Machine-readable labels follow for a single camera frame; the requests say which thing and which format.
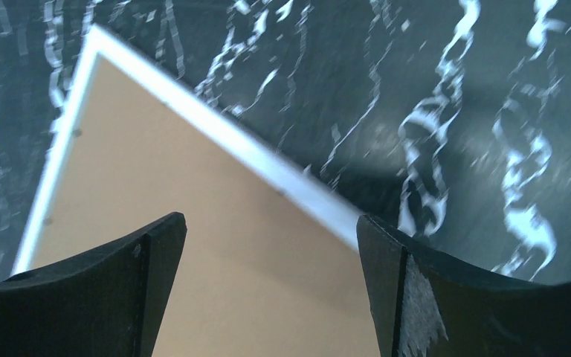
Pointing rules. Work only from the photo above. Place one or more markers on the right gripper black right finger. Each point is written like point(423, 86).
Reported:
point(425, 302)

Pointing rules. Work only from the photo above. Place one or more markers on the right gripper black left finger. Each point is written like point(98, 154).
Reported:
point(106, 301)

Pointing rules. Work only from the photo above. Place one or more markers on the brown frame backing board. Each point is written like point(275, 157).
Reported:
point(257, 277)

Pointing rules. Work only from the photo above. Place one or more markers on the white picture frame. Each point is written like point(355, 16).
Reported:
point(333, 212)

